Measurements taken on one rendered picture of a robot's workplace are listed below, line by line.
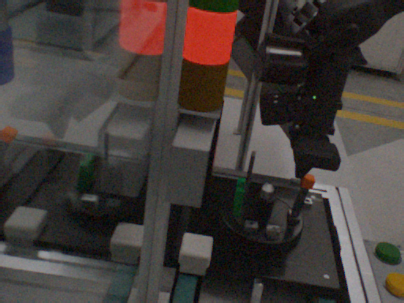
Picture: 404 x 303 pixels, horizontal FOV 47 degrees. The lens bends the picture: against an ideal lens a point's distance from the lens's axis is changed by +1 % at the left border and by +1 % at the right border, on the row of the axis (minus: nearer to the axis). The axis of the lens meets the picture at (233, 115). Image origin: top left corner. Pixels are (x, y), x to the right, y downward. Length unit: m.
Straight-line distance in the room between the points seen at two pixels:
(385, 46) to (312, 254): 4.20
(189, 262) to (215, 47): 0.37
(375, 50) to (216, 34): 4.47
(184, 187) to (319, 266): 0.35
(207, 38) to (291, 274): 0.42
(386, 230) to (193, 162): 0.70
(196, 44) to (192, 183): 0.13
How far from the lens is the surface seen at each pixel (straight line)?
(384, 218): 1.12
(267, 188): 0.75
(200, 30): 0.43
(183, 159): 0.45
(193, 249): 0.70
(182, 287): 0.71
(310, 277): 0.74
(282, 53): 0.62
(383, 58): 4.91
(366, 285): 0.78
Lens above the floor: 1.46
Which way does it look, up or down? 26 degrees down
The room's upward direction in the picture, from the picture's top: 10 degrees clockwise
